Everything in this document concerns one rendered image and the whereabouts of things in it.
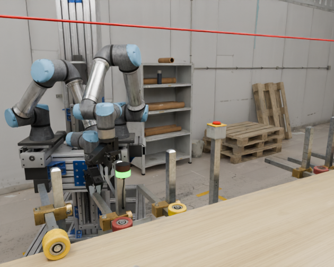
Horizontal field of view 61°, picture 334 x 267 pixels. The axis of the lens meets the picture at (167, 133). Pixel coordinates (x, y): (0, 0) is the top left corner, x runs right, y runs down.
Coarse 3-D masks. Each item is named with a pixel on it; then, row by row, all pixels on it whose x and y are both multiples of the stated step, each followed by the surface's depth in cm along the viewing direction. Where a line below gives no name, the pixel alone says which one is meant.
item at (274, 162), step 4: (268, 160) 201; (272, 160) 200; (272, 164) 199; (276, 164) 195; (280, 164) 192; (284, 164) 191; (284, 168) 190; (288, 168) 187; (292, 168) 184; (304, 172) 177; (308, 172) 177; (304, 176) 177; (308, 176) 175
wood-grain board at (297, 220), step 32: (256, 192) 137; (288, 192) 137; (320, 192) 137; (160, 224) 109; (192, 224) 109; (224, 224) 109; (256, 224) 109; (288, 224) 109; (320, 224) 109; (32, 256) 90; (64, 256) 90; (96, 256) 90; (128, 256) 90; (160, 256) 90; (192, 256) 90; (224, 256) 90; (256, 256) 90; (288, 256) 90; (320, 256) 90
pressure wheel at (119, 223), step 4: (116, 220) 110; (120, 220) 110; (124, 220) 111; (128, 220) 110; (112, 224) 108; (116, 224) 108; (120, 224) 109; (124, 224) 108; (128, 224) 108; (132, 224) 109; (112, 228) 108; (116, 228) 106; (120, 228) 106; (124, 228) 106
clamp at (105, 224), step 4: (112, 212) 124; (128, 212) 124; (100, 216) 121; (108, 216) 121; (112, 216) 121; (116, 216) 121; (120, 216) 121; (124, 216) 122; (128, 216) 123; (132, 216) 124; (100, 220) 120; (104, 220) 118; (108, 220) 118; (132, 220) 124; (100, 224) 121; (104, 224) 118; (108, 224) 119; (104, 228) 118; (108, 228) 119
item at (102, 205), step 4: (96, 192) 146; (96, 196) 142; (100, 196) 142; (96, 200) 138; (100, 200) 137; (100, 204) 133; (104, 204) 133; (100, 208) 133; (104, 208) 130; (108, 208) 130; (104, 212) 127; (108, 212) 126; (112, 220) 119
